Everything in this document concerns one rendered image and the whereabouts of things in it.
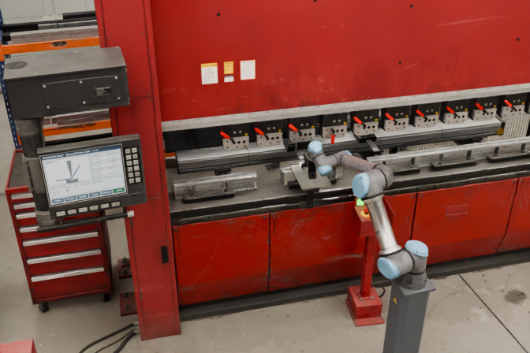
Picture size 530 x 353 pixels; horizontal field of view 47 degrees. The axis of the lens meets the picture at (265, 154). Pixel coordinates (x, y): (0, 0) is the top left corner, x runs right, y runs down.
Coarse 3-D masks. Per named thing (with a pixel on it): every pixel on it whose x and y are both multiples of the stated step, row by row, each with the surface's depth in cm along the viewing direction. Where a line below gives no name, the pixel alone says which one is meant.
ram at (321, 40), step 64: (192, 0) 309; (256, 0) 317; (320, 0) 325; (384, 0) 334; (448, 0) 343; (512, 0) 353; (192, 64) 325; (256, 64) 334; (320, 64) 343; (384, 64) 353; (448, 64) 363; (512, 64) 374
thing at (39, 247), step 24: (24, 192) 355; (24, 216) 361; (72, 216) 371; (96, 216) 374; (24, 240) 371; (48, 240) 373; (72, 240) 379; (96, 240) 383; (24, 264) 379; (48, 264) 383; (72, 264) 388; (96, 264) 392; (48, 288) 392; (72, 288) 397; (96, 288) 401
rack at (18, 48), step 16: (0, 16) 477; (0, 32) 479; (0, 48) 443; (16, 48) 447; (32, 48) 450; (48, 48) 454; (64, 48) 458; (0, 64) 449; (0, 80) 455; (48, 128) 484; (64, 128) 487; (80, 128) 491; (96, 128) 495; (16, 144) 484
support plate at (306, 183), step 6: (294, 168) 372; (294, 174) 366; (300, 174) 366; (306, 174) 366; (318, 174) 366; (300, 180) 360; (306, 180) 360; (312, 180) 360; (318, 180) 360; (324, 180) 360; (300, 186) 355; (306, 186) 355; (312, 186) 355; (318, 186) 355; (324, 186) 355; (330, 186) 356
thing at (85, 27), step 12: (84, 12) 490; (12, 24) 465; (24, 24) 465; (36, 24) 467; (48, 24) 465; (60, 24) 468; (72, 24) 471; (84, 24) 473; (96, 24) 472; (12, 36) 445; (24, 36) 447; (36, 36) 450; (48, 36) 453; (60, 36) 455; (72, 36) 457; (84, 36) 460
